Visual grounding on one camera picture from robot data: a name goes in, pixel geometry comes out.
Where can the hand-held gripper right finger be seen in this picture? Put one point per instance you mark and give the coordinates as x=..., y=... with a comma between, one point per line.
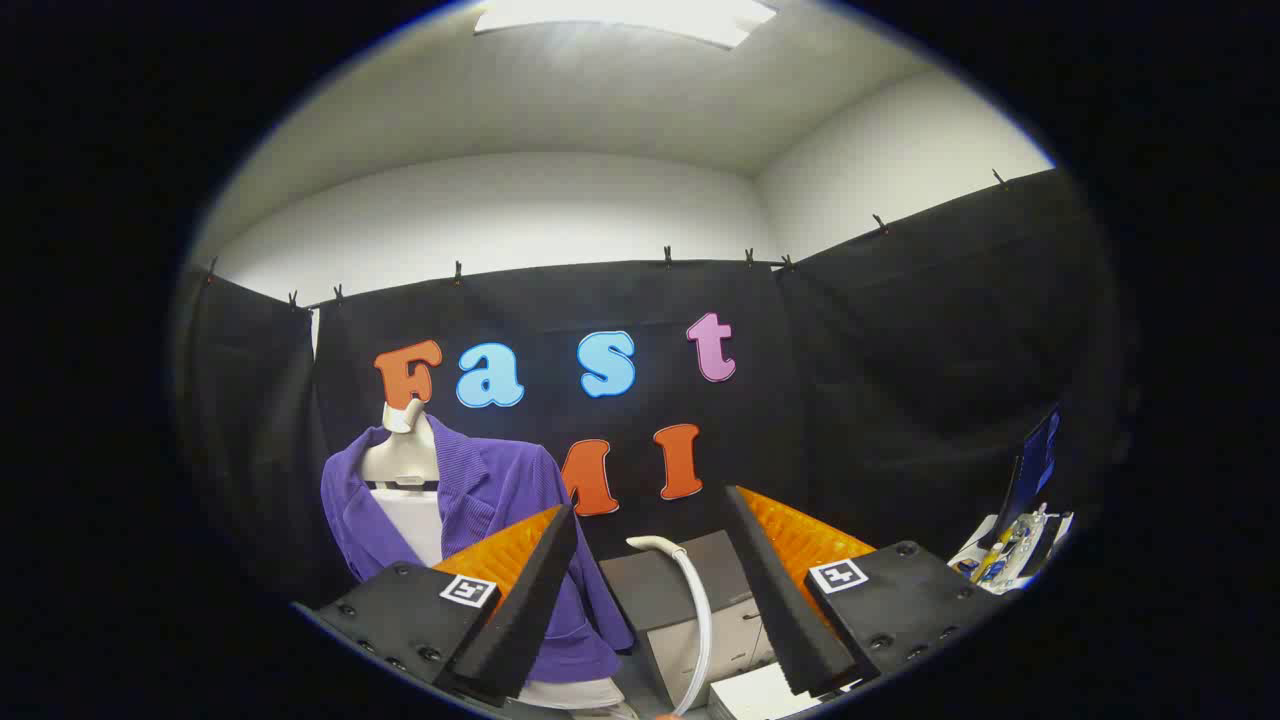
x=780, y=600

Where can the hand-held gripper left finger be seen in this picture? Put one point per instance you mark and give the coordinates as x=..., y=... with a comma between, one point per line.
x=520, y=610

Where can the white garment steamer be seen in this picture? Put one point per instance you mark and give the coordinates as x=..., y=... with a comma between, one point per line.
x=702, y=605

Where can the cream clothes hanger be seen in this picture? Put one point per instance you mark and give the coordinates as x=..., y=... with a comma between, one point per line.
x=400, y=455

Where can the white paper sheet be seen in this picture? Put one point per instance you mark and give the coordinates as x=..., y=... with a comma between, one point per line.
x=750, y=695

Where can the grey cabinet with dark top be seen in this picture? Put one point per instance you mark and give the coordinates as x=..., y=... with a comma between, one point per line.
x=650, y=590

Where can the yellow bottle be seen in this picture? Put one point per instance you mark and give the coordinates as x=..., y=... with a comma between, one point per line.
x=992, y=565

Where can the white side table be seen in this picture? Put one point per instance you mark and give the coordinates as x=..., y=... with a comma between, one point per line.
x=1000, y=560

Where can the dark computer monitor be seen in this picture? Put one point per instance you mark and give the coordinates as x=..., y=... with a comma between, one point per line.
x=1035, y=460

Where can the row of black cloth clips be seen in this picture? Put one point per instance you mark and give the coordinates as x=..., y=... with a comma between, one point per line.
x=458, y=272

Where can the ceiling light panel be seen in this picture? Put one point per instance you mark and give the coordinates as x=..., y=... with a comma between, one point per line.
x=620, y=15

